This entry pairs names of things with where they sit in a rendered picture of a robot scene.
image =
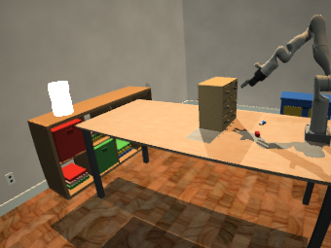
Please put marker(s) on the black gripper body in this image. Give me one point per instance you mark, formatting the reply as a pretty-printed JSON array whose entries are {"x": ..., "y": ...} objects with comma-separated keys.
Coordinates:
[{"x": 261, "y": 74}]

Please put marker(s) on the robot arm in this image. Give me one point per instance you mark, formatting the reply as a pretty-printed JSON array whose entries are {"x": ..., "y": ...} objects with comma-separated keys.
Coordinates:
[{"x": 321, "y": 54}]

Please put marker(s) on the dark brown wooden drawer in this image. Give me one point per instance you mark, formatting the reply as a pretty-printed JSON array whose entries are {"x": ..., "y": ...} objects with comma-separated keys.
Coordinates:
[
  {"x": 233, "y": 87},
  {"x": 233, "y": 104},
  {"x": 226, "y": 91},
  {"x": 226, "y": 106},
  {"x": 226, "y": 120},
  {"x": 233, "y": 114}
]

